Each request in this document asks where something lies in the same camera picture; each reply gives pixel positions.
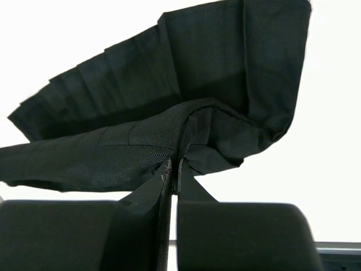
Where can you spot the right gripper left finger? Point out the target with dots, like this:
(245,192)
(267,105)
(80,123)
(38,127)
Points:
(128,234)

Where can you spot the black pleated skirt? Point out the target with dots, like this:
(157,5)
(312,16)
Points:
(212,83)

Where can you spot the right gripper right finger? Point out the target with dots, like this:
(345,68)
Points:
(212,235)

